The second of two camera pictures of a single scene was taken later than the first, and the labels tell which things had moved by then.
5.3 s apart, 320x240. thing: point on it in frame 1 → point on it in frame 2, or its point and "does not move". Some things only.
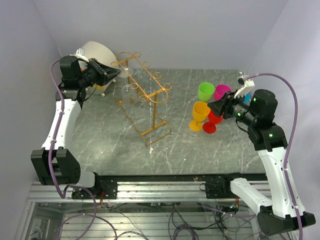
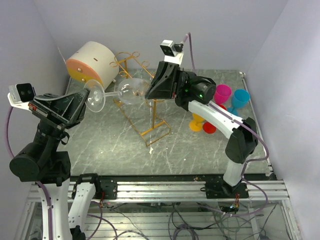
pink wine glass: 220,90 does not move
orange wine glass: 201,111 does not move
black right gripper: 224,105 → 162,86
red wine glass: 210,127 does not move
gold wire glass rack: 144,91 does not move
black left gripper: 111,73 → 61,110
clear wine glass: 128,91 → 130,91
